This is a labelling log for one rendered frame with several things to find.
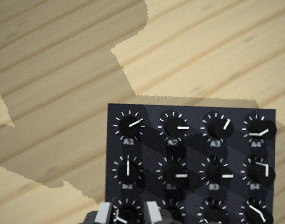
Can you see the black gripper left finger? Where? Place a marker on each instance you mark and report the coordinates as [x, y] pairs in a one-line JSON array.
[[105, 215]]

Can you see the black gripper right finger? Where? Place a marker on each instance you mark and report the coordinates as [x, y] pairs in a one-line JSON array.
[[152, 215]]

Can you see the black knob box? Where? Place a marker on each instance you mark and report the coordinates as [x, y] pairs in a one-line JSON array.
[[150, 157]]

